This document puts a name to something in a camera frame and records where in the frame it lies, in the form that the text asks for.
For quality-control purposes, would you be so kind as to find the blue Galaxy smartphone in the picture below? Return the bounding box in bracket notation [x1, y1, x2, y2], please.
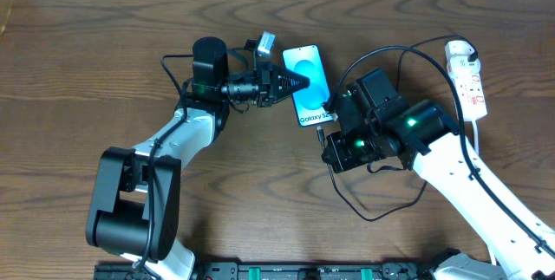
[282, 45, 334, 127]

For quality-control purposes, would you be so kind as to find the black charging cable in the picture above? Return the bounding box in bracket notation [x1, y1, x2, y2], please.
[316, 33, 480, 223]

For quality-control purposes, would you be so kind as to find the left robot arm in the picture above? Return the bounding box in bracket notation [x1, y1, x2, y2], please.
[86, 32, 310, 279]

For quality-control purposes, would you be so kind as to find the white charger adapter plug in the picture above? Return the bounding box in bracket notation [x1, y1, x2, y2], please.
[445, 40, 481, 78]

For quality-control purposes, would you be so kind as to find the white power strip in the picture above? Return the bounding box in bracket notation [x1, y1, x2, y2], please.
[449, 72, 487, 121]

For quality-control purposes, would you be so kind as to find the white power strip cord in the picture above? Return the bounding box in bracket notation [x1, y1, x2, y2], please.
[471, 119, 499, 268]

